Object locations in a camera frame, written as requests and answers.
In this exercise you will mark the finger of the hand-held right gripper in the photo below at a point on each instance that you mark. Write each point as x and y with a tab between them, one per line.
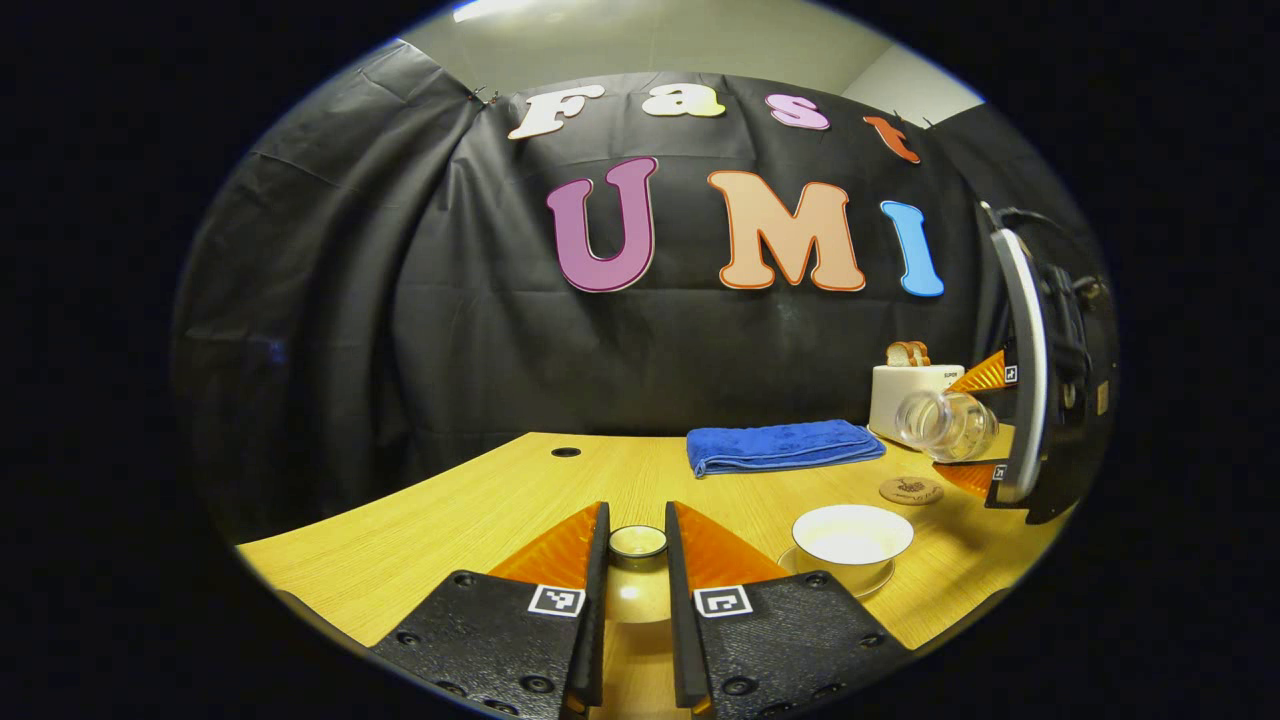
975	475
988	376

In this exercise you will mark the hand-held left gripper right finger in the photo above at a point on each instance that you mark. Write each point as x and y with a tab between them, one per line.
680	600

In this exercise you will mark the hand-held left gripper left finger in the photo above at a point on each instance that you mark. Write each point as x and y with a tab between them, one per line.
600	600

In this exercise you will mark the clear water bottle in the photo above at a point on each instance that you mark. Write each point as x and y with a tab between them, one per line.
945	425

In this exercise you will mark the round cork coaster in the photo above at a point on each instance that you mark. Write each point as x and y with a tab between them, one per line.
911	491

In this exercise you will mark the cream teacup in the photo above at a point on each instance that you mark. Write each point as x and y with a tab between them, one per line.
850	535

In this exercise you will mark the toast slice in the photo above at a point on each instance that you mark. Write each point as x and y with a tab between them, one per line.
921	352
898	354

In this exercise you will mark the white toaster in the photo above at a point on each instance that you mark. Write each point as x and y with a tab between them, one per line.
900	390

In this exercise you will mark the folded blue towel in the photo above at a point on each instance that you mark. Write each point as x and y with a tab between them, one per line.
785	446

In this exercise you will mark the black backdrop cloth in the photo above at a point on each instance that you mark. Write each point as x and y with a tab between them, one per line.
400	330

